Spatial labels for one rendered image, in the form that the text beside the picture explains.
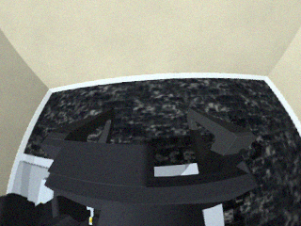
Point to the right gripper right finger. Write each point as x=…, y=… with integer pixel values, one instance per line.
x=230, y=139

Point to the grey perforated work table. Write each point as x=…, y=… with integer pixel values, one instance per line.
x=27, y=180

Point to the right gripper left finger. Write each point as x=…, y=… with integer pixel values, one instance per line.
x=79, y=130

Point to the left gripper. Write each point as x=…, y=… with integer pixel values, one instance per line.
x=95, y=218

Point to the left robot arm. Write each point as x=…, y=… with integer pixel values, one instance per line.
x=16, y=210

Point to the clear plastic lid with yellow tape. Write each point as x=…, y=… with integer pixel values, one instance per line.
x=45, y=194

